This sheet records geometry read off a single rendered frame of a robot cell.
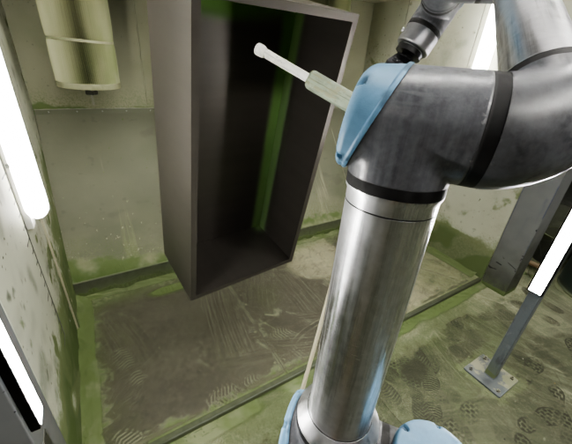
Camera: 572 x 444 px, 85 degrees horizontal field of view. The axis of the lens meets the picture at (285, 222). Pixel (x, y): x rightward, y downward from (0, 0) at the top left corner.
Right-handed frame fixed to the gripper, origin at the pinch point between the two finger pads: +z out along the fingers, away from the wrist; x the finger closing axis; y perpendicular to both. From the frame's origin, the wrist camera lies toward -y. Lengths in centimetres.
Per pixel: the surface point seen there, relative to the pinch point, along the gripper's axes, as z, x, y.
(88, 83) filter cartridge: 54, 145, 53
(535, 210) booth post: -23, -111, 153
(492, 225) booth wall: -2, -103, 172
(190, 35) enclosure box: 7, 48, -15
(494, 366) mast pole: 62, -122, 87
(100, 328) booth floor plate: 166, 66, 40
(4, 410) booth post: 95, 25, -50
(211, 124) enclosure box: 31, 60, 36
